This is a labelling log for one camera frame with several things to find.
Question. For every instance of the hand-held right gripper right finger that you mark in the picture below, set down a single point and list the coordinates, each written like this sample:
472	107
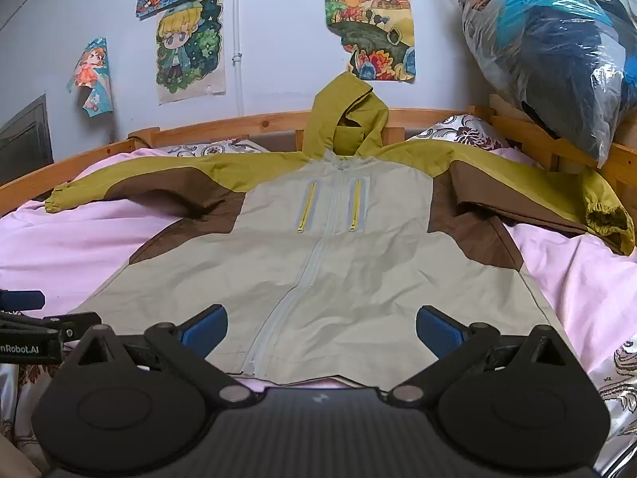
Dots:
438	331

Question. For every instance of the clear plastic bag of clothes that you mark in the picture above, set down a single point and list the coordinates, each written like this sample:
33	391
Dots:
542	50

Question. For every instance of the white wall pipe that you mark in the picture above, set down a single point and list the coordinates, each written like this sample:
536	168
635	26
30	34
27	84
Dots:
237	50

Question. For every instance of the olive beige brown hooded jacket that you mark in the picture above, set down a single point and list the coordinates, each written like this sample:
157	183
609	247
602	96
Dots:
318	269

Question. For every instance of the blond cartoon figure wall poster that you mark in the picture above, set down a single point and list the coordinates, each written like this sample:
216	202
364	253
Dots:
191	50

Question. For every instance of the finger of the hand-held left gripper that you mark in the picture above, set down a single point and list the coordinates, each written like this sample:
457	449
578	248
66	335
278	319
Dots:
74	323
22	300

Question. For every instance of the pink bed sheet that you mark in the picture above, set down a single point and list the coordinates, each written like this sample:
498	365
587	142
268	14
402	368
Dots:
74	239

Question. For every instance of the wooden bed frame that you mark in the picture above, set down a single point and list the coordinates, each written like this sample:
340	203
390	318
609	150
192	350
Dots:
224	127

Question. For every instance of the floral patterned quilt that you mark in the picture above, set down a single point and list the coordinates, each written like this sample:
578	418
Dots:
463	134

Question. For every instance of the small curled cartoon girl poster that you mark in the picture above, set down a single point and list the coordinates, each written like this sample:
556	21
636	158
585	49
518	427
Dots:
92	77

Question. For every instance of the landscape painting wall poster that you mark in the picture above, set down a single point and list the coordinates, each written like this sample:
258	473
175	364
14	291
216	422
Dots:
371	25

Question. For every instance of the dark cabinet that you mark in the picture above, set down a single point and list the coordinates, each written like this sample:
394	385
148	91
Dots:
25	144

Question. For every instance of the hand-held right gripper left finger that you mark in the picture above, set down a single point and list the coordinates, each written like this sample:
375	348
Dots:
206	331

